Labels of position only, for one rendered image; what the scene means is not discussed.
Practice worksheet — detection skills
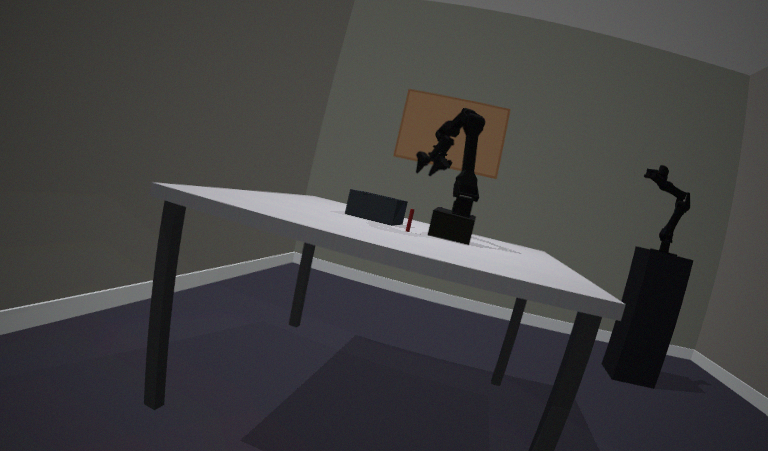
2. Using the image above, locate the dark red peg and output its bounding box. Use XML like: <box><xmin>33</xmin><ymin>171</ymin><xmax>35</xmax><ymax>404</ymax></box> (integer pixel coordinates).
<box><xmin>406</xmin><ymin>209</ymin><xmax>414</xmax><ymax>232</ymax></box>

